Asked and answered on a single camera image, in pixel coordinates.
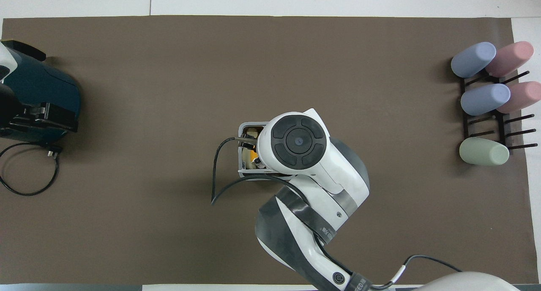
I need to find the black cup rack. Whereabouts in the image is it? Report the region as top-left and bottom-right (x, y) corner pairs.
(459, 70), (538, 157)

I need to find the grey trash bin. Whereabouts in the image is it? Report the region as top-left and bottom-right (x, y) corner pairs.
(238, 121), (297, 181)

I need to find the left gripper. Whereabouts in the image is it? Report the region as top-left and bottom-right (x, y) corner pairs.
(25, 101), (80, 134)

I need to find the green cup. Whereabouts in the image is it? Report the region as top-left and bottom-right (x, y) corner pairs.
(459, 137), (510, 166)

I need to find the black cable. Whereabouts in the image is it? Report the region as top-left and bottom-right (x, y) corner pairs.
(0, 142), (64, 197)
(210, 136), (314, 207)
(369, 254), (463, 291)

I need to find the pink cup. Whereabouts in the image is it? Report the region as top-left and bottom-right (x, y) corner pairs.
(485, 41), (535, 77)
(496, 81), (541, 114)

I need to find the blue cup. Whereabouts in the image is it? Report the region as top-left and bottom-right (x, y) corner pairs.
(451, 41), (497, 79)
(460, 83), (511, 116)

